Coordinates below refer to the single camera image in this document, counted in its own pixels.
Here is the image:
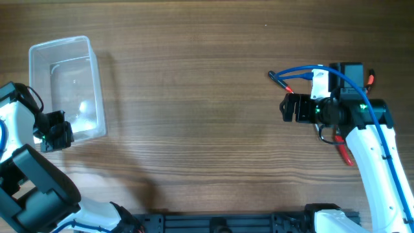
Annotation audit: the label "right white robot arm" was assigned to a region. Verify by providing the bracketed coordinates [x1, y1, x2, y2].
[268, 62, 413, 232]

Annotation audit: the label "clear plastic container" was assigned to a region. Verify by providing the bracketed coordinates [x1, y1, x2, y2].
[28, 36, 106, 142]

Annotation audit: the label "right blue cable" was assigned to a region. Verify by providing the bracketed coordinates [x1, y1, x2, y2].
[275, 65, 414, 224]

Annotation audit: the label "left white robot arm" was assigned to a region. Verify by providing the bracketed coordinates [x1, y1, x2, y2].
[1, 82, 145, 232]

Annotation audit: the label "orange black pliers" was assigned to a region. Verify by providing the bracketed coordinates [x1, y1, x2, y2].
[365, 69, 376, 93]

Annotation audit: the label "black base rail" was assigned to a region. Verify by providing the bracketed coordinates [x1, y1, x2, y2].
[135, 212, 315, 233]

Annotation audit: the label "black red screwdriver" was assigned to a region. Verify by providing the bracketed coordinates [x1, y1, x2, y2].
[268, 71, 294, 94]

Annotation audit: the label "red handled cutters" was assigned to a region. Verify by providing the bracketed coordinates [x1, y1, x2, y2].
[334, 129, 354, 166]

